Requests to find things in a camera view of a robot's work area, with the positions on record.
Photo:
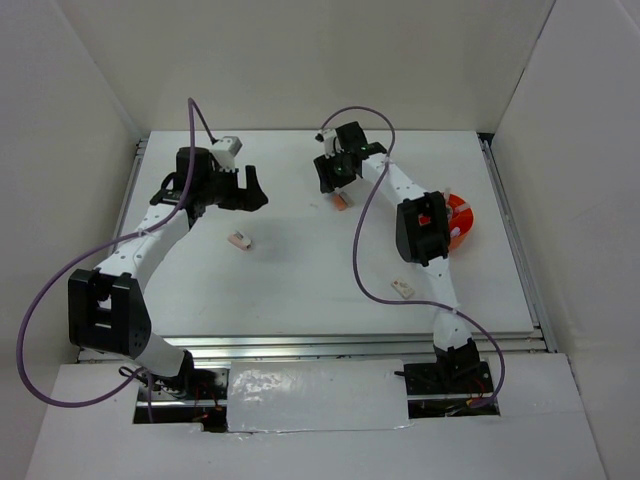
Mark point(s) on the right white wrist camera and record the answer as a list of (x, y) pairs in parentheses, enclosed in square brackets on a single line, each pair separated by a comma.
[(328, 138)]

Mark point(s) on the orange round divided container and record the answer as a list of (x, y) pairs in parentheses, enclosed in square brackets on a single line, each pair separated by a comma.
[(463, 220)]

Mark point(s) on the blue gel pen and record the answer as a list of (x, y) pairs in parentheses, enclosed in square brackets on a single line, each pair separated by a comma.
[(458, 208)]

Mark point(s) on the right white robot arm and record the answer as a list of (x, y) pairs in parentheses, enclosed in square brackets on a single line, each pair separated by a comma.
[(422, 237)]

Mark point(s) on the white cover plate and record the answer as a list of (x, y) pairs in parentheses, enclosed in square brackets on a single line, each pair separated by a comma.
[(327, 395)]

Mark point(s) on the pink white mini stapler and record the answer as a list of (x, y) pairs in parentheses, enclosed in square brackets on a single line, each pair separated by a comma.
[(240, 240)]

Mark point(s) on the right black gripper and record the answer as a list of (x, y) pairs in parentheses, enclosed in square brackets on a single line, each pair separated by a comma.
[(324, 167)]

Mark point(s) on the aluminium frame rail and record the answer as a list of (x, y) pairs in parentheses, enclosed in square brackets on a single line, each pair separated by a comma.
[(293, 294)]

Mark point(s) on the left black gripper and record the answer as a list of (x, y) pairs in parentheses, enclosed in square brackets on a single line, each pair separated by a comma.
[(250, 199)]

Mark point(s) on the grey eraser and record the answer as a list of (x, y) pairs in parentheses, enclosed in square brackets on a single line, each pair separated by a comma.
[(347, 199)]

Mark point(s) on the small white red box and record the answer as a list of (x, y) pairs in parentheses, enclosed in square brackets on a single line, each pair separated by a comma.
[(403, 288)]

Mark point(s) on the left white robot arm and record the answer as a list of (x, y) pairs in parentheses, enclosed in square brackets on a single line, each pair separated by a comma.
[(106, 307)]

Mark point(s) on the orange grey correction tape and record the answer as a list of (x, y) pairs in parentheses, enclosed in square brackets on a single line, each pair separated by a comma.
[(339, 203)]

